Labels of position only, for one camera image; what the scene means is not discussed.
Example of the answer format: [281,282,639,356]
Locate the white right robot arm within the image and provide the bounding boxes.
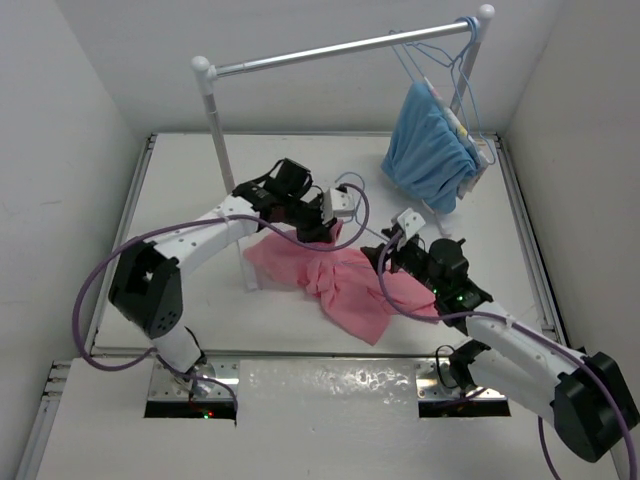
[361,234,639,463]

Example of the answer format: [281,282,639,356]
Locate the white foreground cover board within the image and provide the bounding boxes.
[38,359,618,479]

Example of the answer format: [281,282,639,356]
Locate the blue hanger at rack end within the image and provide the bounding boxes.
[449,14,497,165]

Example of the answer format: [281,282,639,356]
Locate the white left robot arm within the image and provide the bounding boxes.
[108,159,337,380]

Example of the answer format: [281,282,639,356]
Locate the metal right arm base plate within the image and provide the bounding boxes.
[414,357,507,402]

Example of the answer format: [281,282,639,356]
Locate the pink t shirt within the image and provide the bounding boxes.
[244,230,437,345]

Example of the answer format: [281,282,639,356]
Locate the patterned white garment on hanger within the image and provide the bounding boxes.
[423,76,490,200]

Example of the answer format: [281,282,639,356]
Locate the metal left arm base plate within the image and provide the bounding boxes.
[147,359,240,402]

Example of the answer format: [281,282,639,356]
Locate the blue t shirt on hanger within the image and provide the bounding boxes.
[381,82,480,214]

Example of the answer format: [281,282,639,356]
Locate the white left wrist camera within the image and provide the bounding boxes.
[321,186,356,223]

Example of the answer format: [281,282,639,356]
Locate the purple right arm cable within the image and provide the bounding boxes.
[377,234,640,480]

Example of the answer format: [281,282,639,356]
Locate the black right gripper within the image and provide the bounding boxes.
[360,228,443,297]

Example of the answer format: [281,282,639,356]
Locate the light blue wire hanger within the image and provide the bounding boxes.
[335,171,389,251]

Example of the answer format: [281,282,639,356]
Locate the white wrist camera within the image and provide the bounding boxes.
[393,208,426,246]
[321,186,356,223]

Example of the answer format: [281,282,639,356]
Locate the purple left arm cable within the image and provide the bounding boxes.
[72,182,371,401]

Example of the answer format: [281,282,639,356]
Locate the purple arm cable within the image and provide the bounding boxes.
[72,182,371,401]
[377,234,640,480]

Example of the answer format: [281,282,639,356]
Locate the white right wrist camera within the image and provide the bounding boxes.
[393,208,426,246]

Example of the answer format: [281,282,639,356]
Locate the white clothes rack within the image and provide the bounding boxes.
[190,3,496,293]

